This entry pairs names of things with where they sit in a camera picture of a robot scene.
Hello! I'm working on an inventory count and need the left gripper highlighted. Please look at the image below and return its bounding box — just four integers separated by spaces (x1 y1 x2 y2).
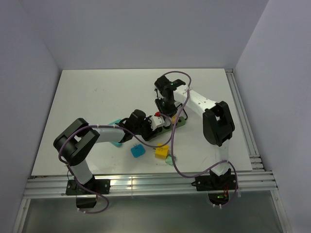
134 116 159 141

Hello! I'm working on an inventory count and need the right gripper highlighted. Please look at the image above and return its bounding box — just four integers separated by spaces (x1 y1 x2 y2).
155 96 178 120

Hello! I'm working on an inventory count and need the blue plug adapter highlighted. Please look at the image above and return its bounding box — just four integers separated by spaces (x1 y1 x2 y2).
130 144 146 158

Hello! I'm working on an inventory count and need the yellow cube socket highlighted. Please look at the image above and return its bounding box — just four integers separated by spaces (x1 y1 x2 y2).
155 143 169 160

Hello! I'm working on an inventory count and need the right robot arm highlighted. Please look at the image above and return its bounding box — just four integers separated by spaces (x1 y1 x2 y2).
155 75 235 189

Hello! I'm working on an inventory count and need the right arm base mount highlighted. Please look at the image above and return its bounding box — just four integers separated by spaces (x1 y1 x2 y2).
191 169 238 208

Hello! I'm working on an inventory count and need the green power strip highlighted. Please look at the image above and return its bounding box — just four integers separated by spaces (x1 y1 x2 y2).
157 116 186 134

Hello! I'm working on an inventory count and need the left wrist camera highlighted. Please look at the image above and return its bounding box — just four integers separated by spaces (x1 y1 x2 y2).
149 112 165 131

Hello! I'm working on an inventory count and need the aluminium rail frame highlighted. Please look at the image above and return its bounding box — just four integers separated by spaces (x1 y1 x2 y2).
13 69 292 233

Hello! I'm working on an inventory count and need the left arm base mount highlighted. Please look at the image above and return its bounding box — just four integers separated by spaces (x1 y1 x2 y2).
65 178 110 214

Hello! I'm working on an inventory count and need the light green plug adapter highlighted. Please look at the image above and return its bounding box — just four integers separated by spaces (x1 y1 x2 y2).
165 154 176 166

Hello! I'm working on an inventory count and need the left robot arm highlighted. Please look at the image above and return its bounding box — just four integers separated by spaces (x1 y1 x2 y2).
53 109 165 194

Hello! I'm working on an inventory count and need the teal triangular power strip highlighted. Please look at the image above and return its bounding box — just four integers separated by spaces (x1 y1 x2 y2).
109 119 122 148

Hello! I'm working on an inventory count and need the black power cord with plug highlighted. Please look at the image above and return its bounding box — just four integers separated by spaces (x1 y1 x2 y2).
174 103 189 121

